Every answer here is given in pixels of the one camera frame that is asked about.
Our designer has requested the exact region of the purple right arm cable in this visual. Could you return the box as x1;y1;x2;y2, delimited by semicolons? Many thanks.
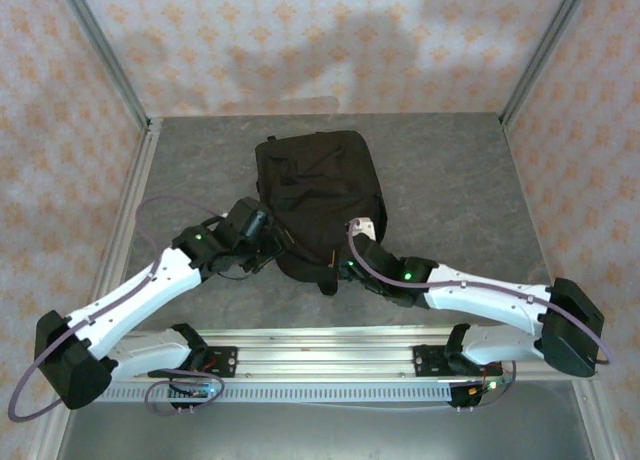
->
346;219;615;412

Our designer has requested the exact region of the aluminium front rail beam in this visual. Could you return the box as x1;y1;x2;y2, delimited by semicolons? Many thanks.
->
52;322;599;384

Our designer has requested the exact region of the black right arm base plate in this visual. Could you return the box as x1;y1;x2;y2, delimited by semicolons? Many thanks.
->
413;344;454;379

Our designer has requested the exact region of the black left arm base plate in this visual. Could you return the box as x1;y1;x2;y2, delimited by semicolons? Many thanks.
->
199;346;239;380

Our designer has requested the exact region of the small green circuit board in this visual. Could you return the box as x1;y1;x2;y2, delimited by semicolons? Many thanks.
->
467;377;516;397
169;382;224;400

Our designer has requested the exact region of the slotted grey cable duct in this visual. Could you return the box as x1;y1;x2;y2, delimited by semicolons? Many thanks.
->
74;382;454;405

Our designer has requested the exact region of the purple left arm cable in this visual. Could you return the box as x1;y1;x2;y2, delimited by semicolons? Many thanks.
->
8;194;232;424

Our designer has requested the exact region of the grey metal panel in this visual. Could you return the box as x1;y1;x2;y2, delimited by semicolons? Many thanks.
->
54;402;596;460

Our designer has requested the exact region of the aluminium side rail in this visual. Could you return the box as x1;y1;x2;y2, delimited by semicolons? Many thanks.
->
498;114;571;341
79;117;164;341

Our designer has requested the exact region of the black backpack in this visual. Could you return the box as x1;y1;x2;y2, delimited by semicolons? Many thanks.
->
253;129;391;297

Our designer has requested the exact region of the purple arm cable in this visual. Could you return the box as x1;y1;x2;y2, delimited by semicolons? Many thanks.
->
346;219;615;412
8;194;232;424

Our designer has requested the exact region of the aluminium frame post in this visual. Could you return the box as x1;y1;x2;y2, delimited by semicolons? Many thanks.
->
53;0;151;131
499;0;597;129
27;404;76;460
574;379;626;460

